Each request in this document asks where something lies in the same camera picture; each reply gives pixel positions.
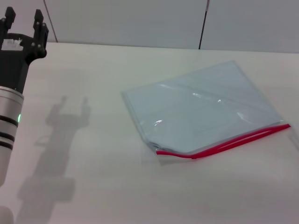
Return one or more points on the thin black rod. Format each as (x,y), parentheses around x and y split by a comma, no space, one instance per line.
(202,30)

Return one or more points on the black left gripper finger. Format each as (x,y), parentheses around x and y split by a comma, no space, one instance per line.
(10,16)
(40,25)

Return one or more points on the clear document bag red zipper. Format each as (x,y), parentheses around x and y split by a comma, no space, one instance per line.
(198,105)

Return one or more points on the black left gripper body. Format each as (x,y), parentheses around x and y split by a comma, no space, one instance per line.
(14,63)

